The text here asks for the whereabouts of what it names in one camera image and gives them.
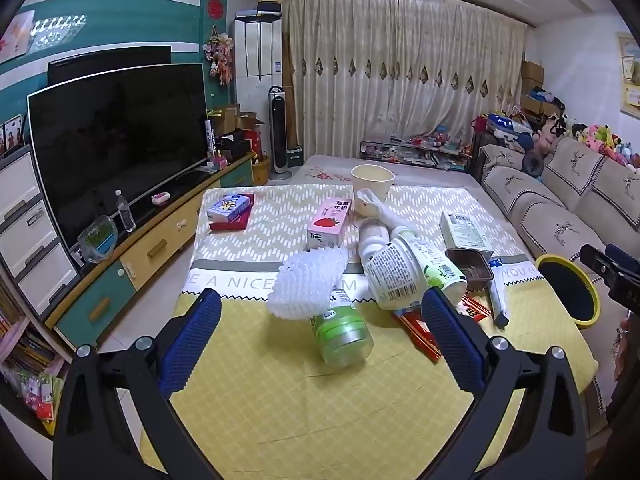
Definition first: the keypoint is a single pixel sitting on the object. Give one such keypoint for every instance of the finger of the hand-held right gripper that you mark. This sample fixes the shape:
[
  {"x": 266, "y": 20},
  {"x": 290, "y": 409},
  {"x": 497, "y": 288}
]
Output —
[{"x": 597, "y": 257}]

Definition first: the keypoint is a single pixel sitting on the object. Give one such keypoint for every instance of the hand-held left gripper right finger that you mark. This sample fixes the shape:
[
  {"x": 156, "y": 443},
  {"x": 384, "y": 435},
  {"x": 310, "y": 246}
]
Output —
[{"x": 447, "y": 340}]

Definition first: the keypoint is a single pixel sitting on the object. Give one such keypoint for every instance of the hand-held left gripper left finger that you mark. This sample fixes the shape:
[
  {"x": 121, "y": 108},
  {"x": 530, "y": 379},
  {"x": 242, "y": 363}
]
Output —
[{"x": 192, "y": 340}]

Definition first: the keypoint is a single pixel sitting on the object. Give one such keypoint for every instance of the red snack wrapper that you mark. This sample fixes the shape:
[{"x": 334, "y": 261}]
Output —
[{"x": 415, "y": 330}]

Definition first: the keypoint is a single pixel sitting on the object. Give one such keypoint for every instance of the black yellow-rimmed bin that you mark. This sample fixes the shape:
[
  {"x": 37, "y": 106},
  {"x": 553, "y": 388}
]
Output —
[{"x": 567, "y": 295}]

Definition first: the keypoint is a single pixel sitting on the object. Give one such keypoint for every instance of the white squeeze tube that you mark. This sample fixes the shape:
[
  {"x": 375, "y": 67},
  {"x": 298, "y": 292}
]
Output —
[{"x": 497, "y": 295}]

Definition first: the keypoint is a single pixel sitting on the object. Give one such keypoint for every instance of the brown plastic tray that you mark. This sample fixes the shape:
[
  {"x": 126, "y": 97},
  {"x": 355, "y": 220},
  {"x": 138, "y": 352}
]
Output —
[{"x": 475, "y": 272}]

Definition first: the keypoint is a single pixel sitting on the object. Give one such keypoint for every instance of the large white plastic bottle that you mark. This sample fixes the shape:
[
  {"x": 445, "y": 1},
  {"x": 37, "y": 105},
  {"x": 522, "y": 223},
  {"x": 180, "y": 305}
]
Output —
[{"x": 400, "y": 270}]

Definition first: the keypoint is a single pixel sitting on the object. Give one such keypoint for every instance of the clear green-label jar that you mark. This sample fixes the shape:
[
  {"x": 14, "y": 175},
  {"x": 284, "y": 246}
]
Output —
[{"x": 342, "y": 340}]

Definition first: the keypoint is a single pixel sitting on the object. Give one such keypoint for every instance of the white cardboard box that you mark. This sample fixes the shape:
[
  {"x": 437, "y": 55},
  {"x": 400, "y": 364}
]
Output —
[{"x": 465, "y": 232}]

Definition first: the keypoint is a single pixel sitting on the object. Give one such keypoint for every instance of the small white plastic bottle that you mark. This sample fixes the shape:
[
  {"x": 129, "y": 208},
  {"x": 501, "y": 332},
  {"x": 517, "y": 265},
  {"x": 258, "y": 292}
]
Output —
[{"x": 374, "y": 240}]

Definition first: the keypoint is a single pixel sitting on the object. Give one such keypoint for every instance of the white foam fruit net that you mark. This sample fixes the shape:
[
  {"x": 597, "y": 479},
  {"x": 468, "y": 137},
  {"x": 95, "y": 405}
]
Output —
[{"x": 305, "y": 285}]

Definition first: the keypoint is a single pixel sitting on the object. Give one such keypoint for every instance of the white plastic bag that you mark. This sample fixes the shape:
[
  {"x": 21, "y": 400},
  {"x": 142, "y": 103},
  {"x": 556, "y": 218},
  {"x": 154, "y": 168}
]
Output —
[{"x": 387, "y": 210}]

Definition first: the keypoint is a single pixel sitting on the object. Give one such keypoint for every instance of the pink tissue packet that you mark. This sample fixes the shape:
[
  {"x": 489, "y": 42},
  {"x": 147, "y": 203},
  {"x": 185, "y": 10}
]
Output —
[{"x": 327, "y": 225}]

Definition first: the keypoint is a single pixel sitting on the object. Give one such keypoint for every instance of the person's right forearm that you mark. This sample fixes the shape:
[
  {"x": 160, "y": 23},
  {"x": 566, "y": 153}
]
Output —
[{"x": 627, "y": 360}]

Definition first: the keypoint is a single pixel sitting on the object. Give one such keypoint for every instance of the beige sofa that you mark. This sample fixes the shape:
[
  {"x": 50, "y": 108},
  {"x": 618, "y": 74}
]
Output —
[{"x": 550, "y": 210}]

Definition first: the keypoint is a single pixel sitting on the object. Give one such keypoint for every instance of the dark round cushion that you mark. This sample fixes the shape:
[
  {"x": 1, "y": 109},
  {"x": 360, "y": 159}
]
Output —
[{"x": 533, "y": 164}]

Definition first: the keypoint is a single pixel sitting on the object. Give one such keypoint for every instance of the pile of plush toys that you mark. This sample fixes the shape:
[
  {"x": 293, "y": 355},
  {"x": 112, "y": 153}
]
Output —
[{"x": 600, "y": 137}]

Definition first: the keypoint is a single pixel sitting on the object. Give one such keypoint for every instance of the red flat box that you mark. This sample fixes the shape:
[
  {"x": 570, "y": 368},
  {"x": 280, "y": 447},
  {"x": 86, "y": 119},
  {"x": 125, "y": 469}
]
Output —
[{"x": 227, "y": 225}]

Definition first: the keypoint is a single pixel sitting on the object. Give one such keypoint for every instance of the blue cartoon box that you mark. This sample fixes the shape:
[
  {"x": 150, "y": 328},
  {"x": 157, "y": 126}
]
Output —
[{"x": 230, "y": 207}]

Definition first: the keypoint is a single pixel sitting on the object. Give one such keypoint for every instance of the clear glass bowl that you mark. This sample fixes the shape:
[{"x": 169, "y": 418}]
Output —
[{"x": 97, "y": 240}]

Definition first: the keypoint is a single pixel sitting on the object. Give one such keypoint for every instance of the clear water bottle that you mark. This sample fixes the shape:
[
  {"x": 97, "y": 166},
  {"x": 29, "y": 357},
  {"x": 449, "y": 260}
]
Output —
[{"x": 126, "y": 212}]

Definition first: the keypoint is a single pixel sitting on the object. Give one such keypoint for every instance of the small pink toy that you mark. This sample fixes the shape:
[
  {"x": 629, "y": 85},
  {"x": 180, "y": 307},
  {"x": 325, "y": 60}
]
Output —
[{"x": 161, "y": 199}]

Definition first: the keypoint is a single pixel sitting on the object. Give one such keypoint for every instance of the blue white bag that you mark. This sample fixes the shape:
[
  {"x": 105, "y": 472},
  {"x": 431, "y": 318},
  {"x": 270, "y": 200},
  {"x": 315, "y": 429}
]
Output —
[{"x": 507, "y": 124}]

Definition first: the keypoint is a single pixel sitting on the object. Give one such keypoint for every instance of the cluttered bookshelf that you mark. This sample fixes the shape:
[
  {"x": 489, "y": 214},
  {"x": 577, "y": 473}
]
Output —
[{"x": 25, "y": 360}]

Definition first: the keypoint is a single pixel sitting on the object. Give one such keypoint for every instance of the yellow basket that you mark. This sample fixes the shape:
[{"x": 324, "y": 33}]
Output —
[{"x": 260, "y": 170}]

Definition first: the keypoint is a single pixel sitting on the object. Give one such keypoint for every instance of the stack of cardboard boxes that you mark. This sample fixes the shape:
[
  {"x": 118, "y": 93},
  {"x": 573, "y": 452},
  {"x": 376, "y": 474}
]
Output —
[{"x": 532, "y": 85}]

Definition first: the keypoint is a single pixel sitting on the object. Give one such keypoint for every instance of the cluttered low glass table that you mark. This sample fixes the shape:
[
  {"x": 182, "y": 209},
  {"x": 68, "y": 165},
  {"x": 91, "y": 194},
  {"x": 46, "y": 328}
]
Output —
[{"x": 415, "y": 150}]

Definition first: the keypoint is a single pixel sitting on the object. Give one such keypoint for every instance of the white drawer unit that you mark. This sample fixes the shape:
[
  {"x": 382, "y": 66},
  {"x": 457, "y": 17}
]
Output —
[{"x": 25, "y": 240}]

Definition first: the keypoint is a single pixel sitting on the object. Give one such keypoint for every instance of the curved black television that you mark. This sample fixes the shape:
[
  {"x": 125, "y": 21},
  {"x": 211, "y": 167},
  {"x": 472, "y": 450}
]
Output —
[{"x": 115, "y": 160}]

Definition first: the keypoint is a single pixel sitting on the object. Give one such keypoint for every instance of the white shuttlecock tube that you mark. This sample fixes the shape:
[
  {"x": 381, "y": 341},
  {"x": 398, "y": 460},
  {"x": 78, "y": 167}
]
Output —
[{"x": 210, "y": 140}]

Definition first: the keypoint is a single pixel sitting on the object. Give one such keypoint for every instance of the small green box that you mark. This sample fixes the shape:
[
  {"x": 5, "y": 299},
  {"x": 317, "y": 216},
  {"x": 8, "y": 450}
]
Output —
[{"x": 295, "y": 156}]

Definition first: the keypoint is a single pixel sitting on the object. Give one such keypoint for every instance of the open cardboard boxes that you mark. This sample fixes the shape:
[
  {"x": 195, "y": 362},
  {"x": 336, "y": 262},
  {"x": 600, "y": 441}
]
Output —
[{"x": 240, "y": 130}]

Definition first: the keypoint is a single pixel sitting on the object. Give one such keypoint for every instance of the black white tower fan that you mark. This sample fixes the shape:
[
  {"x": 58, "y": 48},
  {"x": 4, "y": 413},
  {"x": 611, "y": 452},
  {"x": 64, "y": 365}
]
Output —
[{"x": 280, "y": 130}]

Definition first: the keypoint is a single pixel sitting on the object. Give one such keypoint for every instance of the photo frames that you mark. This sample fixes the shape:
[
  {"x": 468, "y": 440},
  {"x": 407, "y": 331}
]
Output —
[{"x": 12, "y": 135}]

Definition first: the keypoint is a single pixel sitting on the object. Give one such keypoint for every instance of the cream embroidered curtain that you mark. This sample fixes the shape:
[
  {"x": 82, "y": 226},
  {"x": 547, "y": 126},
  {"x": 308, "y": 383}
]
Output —
[{"x": 400, "y": 60}]

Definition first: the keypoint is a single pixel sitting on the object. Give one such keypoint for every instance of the hanging flower decoration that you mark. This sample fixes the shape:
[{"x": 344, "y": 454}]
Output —
[{"x": 220, "y": 55}]

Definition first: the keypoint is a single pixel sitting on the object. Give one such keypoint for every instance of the white standing air conditioner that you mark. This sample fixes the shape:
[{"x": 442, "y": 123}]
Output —
[{"x": 255, "y": 60}]

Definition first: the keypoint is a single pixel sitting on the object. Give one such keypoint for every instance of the framed landscape wall picture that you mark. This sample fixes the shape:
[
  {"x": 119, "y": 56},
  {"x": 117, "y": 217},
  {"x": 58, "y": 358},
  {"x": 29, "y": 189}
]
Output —
[{"x": 630, "y": 70}]

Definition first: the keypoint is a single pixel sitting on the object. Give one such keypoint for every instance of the red round wall decoration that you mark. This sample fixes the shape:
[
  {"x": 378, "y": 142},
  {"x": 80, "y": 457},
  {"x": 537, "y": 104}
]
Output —
[{"x": 215, "y": 8}]

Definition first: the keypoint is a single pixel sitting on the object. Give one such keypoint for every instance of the pink floral wall picture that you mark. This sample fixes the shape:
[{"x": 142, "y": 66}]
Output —
[{"x": 17, "y": 35}]

